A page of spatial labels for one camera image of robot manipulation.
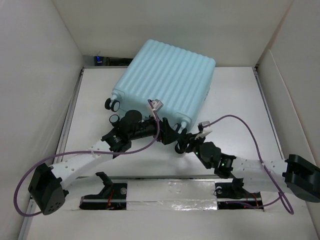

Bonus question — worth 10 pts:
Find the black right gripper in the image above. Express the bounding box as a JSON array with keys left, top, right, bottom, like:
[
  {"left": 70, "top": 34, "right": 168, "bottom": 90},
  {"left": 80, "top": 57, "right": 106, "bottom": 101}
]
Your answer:
[{"left": 176, "top": 132, "right": 211, "bottom": 169}]

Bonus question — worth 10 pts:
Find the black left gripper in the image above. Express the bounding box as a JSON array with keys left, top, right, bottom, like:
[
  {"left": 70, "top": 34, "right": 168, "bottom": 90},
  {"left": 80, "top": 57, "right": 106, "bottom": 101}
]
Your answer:
[{"left": 129, "top": 110, "right": 181, "bottom": 144}]

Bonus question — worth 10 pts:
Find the light blue hard-shell suitcase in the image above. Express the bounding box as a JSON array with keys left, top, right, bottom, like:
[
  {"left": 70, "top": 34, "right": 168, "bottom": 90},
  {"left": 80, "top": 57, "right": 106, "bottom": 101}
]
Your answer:
[{"left": 104, "top": 39, "right": 216, "bottom": 131}]

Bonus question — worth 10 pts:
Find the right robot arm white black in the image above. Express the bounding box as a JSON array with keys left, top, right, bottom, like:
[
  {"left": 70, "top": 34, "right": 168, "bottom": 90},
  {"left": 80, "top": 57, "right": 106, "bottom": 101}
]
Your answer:
[{"left": 175, "top": 132, "right": 320, "bottom": 203}]

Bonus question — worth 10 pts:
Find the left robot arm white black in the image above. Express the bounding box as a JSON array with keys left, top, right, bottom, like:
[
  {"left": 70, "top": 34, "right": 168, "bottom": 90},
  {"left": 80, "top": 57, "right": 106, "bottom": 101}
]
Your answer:
[{"left": 28, "top": 110, "right": 187, "bottom": 215}]

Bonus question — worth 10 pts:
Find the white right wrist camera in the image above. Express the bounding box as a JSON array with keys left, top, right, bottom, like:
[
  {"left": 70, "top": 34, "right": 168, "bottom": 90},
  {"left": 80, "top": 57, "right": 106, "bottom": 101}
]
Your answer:
[{"left": 195, "top": 121, "right": 212, "bottom": 139}]

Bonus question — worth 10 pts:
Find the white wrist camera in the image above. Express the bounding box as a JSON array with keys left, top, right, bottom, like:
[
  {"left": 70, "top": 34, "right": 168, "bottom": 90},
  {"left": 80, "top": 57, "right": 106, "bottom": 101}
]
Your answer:
[
  {"left": 195, "top": 121, "right": 212, "bottom": 139},
  {"left": 147, "top": 99, "right": 164, "bottom": 117}
]

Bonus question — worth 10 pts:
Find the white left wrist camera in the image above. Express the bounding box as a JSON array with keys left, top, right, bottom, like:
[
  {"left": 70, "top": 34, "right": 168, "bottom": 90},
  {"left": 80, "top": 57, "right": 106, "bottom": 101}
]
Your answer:
[{"left": 147, "top": 99, "right": 164, "bottom": 117}]

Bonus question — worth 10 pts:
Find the metal base rail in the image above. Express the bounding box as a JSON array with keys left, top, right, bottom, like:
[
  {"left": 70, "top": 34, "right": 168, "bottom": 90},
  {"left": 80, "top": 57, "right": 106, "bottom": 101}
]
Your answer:
[{"left": 29, "top": 174, "right": 266, "bottom": 211}]

